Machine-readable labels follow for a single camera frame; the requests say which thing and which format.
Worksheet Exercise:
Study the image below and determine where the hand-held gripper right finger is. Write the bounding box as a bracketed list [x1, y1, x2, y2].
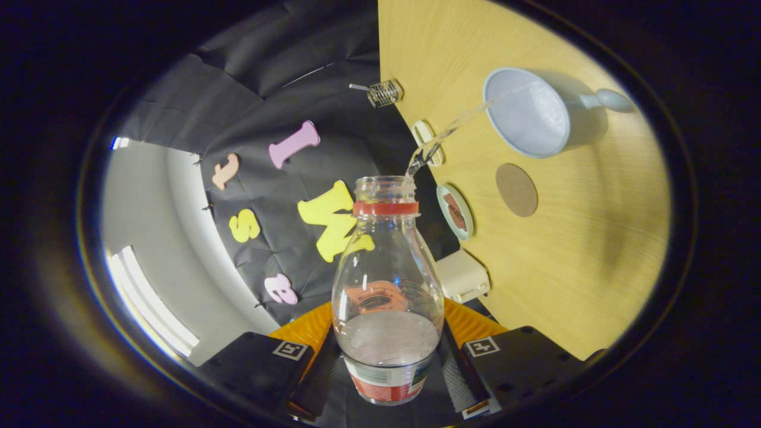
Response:
[440, 297, 586, 420]

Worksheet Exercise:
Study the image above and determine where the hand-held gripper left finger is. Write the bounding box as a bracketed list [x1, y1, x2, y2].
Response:
[198, 301, 342, 421]

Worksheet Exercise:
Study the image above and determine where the clear plastic juice bottle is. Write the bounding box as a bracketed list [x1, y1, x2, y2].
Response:
[331, 175, 445, 407]

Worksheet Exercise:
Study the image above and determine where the brown round coaster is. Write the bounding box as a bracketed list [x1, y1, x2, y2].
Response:
[495, 163, 539, 218]

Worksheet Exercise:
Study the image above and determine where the white cup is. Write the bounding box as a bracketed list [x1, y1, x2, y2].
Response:
[482, 67, 636, 159]

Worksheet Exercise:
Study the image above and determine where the white toaster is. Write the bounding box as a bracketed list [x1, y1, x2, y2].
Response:
[434, 248, 492, 304]

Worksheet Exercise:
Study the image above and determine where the wooden table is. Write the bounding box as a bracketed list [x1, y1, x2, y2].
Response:
[378, 0, 672, 361]

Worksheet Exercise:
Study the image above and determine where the light green plate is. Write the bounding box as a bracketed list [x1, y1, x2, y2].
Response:
[436, 183, 475, 241]

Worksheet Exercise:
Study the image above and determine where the white divided snack dish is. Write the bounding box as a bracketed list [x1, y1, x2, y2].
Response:
[411, 120, 445, 167]

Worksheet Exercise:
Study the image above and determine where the metal wire holder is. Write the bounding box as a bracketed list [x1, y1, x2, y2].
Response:
[367, 79, 405, 109]

